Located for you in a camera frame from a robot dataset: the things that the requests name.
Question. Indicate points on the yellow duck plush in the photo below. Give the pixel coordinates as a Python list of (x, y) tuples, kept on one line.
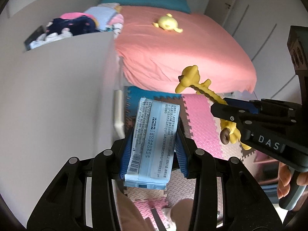
[(168, 23)]

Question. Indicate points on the teal pillow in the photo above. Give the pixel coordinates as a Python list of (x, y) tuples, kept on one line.
[(176, 5)]

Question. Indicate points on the person's right hand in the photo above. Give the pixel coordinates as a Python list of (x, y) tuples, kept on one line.
[(284, 179)]

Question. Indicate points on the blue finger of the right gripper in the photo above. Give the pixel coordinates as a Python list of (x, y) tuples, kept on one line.
[(235, 121), (245, 105)]

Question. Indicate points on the white crumpled cloth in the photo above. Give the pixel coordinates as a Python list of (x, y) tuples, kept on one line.
[(45, 39)]

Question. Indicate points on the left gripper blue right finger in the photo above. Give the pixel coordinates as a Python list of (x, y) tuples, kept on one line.
[(181, 152)]

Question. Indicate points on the pink bed mattress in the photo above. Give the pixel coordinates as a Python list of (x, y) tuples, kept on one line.
[(154, 58)]

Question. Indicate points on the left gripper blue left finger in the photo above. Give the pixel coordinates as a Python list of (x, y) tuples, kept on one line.
[(125, 153)]

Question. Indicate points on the yellow giraffe teether toy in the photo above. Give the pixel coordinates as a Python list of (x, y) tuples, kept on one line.
[(205, 126)]

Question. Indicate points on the pink white folded clothes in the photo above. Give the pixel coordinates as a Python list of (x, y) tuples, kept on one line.
[(115, 25)]

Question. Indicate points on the navy patterned garment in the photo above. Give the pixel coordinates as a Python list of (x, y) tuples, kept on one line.
[(77, 26)]

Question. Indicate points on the light blue folded blanket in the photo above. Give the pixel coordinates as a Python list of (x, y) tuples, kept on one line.
[(102, 15)]

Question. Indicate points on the light blue wipes packet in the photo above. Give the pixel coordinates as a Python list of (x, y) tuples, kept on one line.
[(153, 145)]

